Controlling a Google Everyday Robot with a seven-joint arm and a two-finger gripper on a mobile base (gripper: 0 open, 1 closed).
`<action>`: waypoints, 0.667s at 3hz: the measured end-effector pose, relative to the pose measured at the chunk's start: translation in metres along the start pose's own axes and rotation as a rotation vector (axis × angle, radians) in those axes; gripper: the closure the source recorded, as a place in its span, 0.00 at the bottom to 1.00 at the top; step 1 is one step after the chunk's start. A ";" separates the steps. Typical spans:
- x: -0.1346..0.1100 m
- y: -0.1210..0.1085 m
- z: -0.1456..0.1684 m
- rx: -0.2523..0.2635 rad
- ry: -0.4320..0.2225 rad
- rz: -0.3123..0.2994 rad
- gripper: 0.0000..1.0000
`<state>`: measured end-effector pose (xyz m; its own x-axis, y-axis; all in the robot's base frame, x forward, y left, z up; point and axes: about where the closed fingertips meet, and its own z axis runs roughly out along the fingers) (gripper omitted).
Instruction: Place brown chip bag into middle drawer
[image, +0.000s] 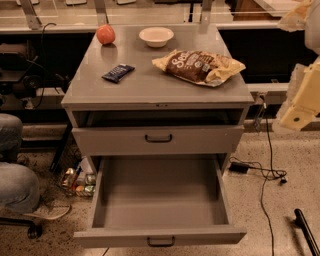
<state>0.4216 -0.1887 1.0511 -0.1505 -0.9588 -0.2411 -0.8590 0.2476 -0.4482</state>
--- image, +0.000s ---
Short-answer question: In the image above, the black bar on floor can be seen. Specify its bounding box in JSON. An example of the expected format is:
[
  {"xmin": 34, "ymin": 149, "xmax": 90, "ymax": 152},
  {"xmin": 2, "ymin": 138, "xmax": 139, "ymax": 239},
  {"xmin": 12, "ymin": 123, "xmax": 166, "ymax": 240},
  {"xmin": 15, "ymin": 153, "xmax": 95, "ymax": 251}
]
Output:
[{"xmin": 294, "ymin": 208, "xmax": 320, "ymax": 256}]

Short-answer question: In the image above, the white bowl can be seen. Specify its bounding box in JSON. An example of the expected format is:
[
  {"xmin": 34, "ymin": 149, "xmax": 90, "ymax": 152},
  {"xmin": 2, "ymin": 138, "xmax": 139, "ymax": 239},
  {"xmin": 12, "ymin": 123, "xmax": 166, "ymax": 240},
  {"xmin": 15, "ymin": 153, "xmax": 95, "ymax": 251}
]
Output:
[{"xmin": 139, "ymin": 27, "xmax": 174, "ymax": 48}]

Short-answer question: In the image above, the black power adapter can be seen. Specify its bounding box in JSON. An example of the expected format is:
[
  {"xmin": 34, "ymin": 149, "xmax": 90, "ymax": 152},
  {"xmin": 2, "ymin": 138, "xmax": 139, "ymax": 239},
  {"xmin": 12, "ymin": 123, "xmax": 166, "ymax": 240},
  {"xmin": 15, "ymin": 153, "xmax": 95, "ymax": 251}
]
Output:
[{"xmin": 229, "ymin": 162, "xmax": 249, "ymax": 174}]

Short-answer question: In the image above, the white sneaker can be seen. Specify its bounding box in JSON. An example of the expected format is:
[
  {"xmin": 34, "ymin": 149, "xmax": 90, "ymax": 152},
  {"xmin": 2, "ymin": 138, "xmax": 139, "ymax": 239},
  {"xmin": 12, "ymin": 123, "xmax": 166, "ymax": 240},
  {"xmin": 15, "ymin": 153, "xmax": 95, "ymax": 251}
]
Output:
[{"xmin": 27, "ymin": 205, "xmax": 71, "ymax": 220}]

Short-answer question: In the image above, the red apple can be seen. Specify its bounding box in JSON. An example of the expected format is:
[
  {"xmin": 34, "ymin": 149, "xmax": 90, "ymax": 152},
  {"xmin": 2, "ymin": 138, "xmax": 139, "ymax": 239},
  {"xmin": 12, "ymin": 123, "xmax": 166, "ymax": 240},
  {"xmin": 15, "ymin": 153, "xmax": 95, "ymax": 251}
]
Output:
[{"xmin": 96, "ymin": 24, "xmax": 115, "ymax": 45}]

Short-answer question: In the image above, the black power cable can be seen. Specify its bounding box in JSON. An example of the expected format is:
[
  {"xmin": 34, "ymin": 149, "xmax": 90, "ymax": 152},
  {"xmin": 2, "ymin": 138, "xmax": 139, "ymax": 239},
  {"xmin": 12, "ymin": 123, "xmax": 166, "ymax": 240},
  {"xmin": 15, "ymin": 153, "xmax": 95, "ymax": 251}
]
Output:
[{"xmin": 229, "ymin": 94, "xmax": 288, "ymax": 256}]

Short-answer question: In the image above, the closed grey upper drawer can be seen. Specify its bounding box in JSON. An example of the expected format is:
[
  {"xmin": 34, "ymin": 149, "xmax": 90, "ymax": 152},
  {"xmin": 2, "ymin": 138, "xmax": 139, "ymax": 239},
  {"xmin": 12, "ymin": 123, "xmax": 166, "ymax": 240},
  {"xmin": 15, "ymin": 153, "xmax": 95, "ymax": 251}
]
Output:
[{"xmin": 72, "ymin": 126, "xmax": 243, "ymax": 156}]

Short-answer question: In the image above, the grey drawer cabinet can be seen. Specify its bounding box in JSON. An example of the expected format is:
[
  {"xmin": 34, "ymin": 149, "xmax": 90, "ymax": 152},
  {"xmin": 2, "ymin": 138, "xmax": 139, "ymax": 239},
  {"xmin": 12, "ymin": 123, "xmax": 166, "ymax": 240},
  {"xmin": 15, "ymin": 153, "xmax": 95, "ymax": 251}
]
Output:
[{"xmin": 62, "ymin": 24, "xmax": 253, "ymax": 169}]

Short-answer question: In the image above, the brown chip bag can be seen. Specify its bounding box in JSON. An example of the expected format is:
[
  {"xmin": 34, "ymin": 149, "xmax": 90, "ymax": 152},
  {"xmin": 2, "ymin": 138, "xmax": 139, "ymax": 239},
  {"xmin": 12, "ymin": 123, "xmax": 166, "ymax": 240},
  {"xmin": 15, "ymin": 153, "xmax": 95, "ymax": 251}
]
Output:
[{"xmin": 152, "ymin": 50, "xmax": 245, "ymax": 87}]

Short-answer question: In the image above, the blue snack bar wrapper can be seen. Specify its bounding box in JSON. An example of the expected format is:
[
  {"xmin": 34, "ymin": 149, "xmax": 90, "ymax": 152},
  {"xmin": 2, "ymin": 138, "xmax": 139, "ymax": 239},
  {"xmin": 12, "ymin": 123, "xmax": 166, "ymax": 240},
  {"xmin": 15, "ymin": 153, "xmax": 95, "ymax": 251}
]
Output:
[{"xmin": 102, "ymin": 64, "xmax": 134, "ymax": 84}]

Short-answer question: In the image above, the wire basket of cans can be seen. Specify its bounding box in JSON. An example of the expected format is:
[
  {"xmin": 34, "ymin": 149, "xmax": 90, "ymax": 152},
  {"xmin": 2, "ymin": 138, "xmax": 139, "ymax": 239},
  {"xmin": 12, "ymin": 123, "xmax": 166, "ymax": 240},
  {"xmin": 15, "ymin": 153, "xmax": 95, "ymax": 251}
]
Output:
[{"xmin": 60, "ymin": 157, "xmax": 97, "ymax": 197}]

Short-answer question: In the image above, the open grey lower drawer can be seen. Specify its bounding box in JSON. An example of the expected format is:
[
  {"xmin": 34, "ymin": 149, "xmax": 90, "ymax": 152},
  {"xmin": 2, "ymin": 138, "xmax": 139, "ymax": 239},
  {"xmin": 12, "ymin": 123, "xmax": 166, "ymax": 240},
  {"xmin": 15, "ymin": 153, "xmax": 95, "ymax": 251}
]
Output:
[{"xmin": 74, "ymin": 156, "xmax": 246, "ymax": 248}]

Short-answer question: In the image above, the person leg in jeans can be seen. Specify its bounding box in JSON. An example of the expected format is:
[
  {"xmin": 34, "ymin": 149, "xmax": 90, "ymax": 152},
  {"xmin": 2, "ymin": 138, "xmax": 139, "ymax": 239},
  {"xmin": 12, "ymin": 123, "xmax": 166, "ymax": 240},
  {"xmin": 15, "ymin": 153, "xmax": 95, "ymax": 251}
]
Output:
[{"xmin": 0, "ymin": 114, "xmax": 40, "ymax": 214}]

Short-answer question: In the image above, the black office chair base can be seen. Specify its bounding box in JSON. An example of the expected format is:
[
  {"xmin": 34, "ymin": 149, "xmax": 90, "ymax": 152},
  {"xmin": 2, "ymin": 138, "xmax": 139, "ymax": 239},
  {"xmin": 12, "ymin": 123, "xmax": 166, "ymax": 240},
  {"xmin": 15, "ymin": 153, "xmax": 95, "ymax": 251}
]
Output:
[{"xmin": 0, "ymin": 217, "xmax": 43, "ymax": 239}]

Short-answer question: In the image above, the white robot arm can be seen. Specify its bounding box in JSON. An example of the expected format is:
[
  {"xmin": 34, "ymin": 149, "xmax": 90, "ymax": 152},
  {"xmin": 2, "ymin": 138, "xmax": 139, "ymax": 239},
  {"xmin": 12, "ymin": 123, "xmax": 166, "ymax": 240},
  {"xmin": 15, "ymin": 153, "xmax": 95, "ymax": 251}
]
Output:
[{"xmin": 273, "ymin": 0, "xmax": 320, "ymax": 131}]

